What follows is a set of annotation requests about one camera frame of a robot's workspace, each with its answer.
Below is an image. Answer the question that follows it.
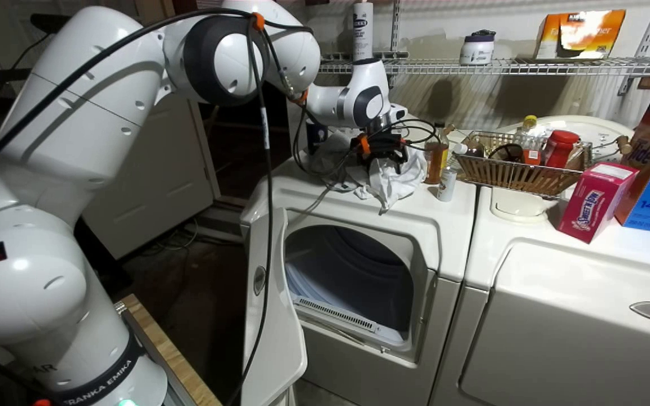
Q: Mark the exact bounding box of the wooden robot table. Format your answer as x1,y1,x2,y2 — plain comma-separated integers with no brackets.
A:
118,291,223,406

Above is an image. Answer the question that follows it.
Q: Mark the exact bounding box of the white jar with dark lid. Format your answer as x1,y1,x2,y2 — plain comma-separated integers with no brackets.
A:
458,30,499,68

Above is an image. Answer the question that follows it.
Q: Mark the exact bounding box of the white open-front laundry machine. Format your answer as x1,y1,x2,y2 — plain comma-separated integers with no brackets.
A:
238,102,481,406

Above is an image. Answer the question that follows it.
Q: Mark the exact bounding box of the white wire shelf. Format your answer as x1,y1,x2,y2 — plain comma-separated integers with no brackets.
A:
312,0,650,99

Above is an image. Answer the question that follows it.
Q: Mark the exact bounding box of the white plastic bottle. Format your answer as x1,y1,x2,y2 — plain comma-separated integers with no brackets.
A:
349,0,376,64

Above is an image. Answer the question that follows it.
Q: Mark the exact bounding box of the white panel door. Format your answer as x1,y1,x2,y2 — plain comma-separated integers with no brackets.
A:
0,0,222,260

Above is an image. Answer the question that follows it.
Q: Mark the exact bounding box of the black cylindrical cup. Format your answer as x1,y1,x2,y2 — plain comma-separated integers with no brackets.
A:
304,119,331,155

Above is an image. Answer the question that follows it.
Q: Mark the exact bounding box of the amber liquid bottle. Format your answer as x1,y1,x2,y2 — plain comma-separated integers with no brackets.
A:
425,121,455,188

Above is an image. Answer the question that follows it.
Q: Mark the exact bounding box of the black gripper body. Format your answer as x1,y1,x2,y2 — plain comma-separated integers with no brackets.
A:
349,123,410,163

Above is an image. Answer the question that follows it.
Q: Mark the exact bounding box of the wicker basket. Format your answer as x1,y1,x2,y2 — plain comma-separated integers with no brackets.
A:
453,131,594,199

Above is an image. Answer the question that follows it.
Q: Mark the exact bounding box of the black stereo camera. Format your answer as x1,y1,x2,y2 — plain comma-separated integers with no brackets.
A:
29,12,78,35

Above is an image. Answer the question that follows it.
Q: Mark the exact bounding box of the orange package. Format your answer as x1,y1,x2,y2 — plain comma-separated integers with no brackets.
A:
532,6,627,64

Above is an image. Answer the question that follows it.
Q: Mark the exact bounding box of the white closed laundry machine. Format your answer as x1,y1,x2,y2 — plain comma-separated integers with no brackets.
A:
428,113,650,406

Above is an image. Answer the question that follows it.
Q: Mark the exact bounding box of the pink cardboard box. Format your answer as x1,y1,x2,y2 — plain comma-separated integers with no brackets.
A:
557,159,640,245

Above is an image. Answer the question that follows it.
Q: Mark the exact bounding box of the white round lid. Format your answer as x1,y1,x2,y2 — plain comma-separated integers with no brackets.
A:
489,189,559,223

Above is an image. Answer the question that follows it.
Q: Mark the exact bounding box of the small silver can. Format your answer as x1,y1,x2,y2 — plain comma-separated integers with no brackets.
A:
435,166,460,203

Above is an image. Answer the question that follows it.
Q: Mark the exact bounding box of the white laundry machine door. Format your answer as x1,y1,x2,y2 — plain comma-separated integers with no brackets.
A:
240,208,309,406

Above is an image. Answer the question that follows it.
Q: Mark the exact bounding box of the red jar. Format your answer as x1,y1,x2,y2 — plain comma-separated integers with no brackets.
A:
542,129,583,168

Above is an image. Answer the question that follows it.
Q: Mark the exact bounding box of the yellow capped bottle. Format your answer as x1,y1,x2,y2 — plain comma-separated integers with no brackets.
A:
515,113,546,166

